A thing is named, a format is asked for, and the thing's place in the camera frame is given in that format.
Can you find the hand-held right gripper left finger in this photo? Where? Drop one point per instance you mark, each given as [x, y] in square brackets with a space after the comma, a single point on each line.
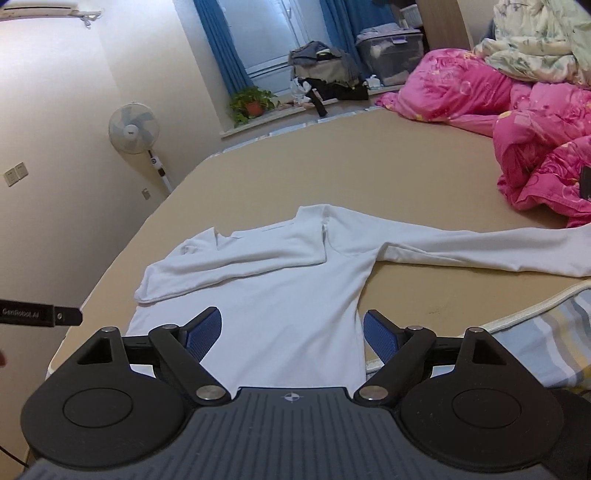
[205, 332]

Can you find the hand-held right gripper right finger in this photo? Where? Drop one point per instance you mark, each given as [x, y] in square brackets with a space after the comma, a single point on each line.
[381, 332]

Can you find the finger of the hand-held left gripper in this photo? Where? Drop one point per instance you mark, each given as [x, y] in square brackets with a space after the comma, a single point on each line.
[69, 316]

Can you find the white long-sleeve shirt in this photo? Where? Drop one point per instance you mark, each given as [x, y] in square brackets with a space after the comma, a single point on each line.
[286, 295]

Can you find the pile of dark clothes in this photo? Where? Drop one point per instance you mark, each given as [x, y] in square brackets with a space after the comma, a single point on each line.
[323, 69]

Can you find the tan bed mat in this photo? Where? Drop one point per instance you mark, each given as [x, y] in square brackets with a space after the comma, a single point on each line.
[415, 175]

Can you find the bed with striped sheet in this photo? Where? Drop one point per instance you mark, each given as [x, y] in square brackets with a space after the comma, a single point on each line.
[554, 337]

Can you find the white standing fan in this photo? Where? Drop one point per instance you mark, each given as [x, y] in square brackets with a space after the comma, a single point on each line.
[131, 127]

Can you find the potted green plant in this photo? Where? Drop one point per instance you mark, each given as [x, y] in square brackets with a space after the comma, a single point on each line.
[251, 99]

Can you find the white tissue pack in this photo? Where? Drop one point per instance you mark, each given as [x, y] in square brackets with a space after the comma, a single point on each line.
[372, 81]

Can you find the pink floral quilt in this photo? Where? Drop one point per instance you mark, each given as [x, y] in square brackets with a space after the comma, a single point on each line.
[443, 87]

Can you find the dark flat device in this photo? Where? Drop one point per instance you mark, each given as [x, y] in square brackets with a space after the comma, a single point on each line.
[586, 182]

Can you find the clear plastic storage box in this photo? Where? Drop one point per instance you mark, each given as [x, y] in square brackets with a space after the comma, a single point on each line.
[392, 55]

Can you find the window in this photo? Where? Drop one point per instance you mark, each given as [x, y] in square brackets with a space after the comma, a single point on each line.
[272, 37]

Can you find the white air conditioner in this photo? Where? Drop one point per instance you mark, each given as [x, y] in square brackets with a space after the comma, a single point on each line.
[37, 9]

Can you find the wooden shelf cabinet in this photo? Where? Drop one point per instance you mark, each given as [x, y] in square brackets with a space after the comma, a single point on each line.
[443, 23]

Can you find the white floral quilt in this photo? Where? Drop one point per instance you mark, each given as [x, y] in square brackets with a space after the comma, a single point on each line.
[535, 41]

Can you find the wall switch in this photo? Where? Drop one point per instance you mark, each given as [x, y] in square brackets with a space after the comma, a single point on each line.
[10, 177]
[21, 171]

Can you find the wall socket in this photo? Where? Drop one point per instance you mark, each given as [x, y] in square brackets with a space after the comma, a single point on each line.
[146, 193]

